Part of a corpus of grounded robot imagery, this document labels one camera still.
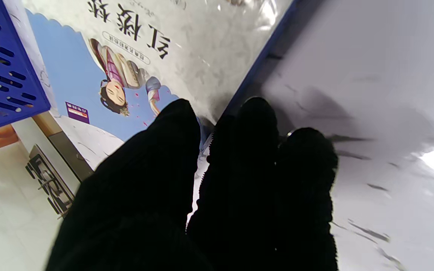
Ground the blue perforated plastic file rack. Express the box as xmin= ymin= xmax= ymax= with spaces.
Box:
xmin=0 ymin=0 xmax=51 ymax=136

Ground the blue cover book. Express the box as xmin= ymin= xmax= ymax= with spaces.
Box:
xmin=21 ymin=0 xmax=300 ymax=142

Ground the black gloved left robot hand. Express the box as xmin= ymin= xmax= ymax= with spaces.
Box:
xmin=46 ymin=97 xmax=339 ymax=271

